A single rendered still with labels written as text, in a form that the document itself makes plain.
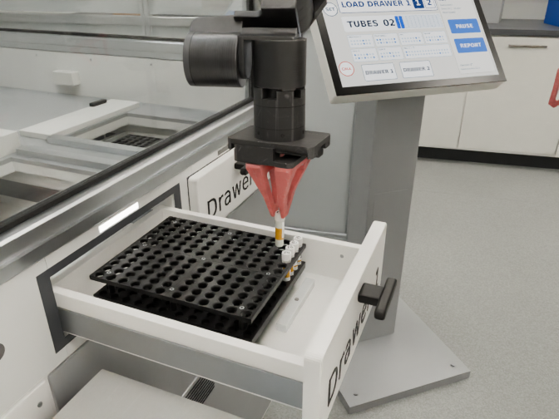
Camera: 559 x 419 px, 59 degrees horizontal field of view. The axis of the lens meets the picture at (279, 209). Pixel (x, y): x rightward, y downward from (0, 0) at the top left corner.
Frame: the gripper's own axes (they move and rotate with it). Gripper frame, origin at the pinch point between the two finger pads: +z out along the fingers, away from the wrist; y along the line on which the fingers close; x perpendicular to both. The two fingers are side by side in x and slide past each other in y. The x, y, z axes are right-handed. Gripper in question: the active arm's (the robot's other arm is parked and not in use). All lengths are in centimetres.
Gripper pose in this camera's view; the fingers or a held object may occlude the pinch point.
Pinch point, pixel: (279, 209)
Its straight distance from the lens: 59.2
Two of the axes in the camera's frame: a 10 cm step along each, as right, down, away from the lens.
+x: 4.0, -3.7, 8.4
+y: 9.2, 1.6, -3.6
